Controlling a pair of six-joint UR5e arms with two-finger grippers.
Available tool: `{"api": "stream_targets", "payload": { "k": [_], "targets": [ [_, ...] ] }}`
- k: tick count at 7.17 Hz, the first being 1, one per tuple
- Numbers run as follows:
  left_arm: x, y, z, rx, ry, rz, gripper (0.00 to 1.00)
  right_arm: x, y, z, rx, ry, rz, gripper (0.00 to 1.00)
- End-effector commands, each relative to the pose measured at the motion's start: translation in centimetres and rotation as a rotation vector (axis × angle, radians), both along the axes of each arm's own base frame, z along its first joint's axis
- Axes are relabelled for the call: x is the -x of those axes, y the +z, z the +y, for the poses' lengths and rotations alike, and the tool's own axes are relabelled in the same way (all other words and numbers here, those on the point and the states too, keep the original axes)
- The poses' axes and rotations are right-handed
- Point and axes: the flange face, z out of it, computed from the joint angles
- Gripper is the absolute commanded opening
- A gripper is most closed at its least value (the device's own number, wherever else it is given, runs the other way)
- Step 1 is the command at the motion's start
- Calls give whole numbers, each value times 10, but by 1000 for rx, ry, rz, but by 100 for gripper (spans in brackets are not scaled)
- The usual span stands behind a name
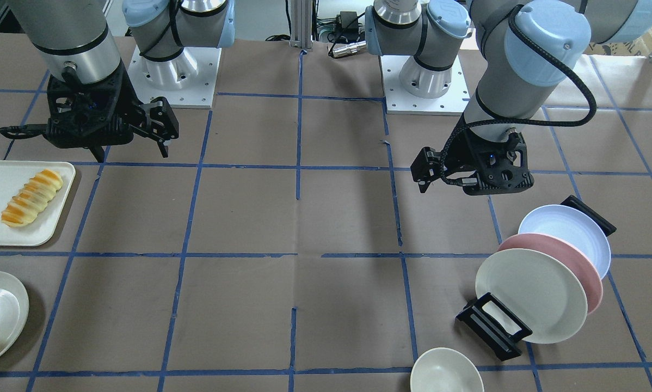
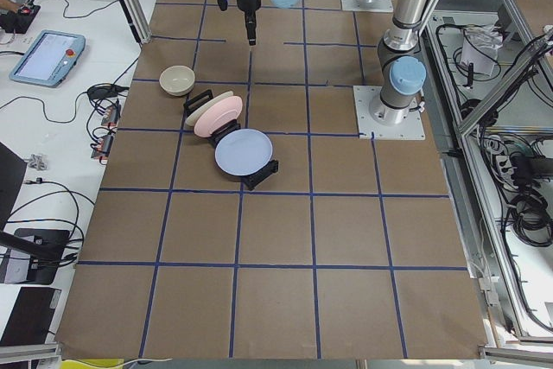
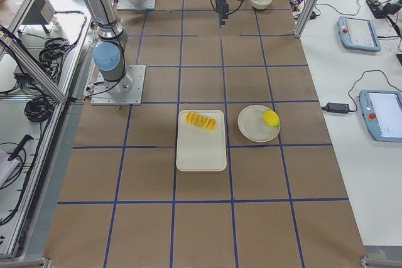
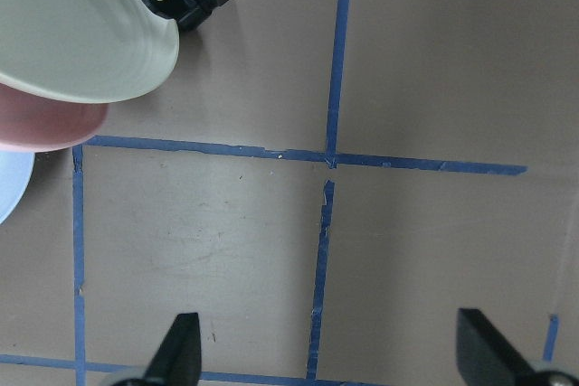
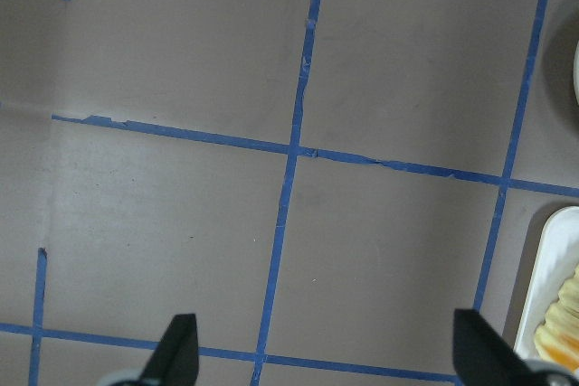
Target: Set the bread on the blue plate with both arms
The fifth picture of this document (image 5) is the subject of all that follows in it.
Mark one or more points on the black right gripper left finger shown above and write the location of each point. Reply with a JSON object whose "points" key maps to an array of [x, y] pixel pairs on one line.
{"points": [[175, 361]]}

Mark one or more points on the white rectangular tray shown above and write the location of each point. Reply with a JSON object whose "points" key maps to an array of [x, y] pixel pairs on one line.
{"points": [[556, 261]]}

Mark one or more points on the cream round plate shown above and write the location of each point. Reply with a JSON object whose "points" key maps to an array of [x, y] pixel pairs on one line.
{"points": [[576, 73]]}

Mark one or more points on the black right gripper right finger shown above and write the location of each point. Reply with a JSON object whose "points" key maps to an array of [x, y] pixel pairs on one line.
{"points": [[481, 357]]}

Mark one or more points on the orange striped bread roll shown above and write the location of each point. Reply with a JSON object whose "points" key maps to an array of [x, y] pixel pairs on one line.
{"points": [[556, 339]]}

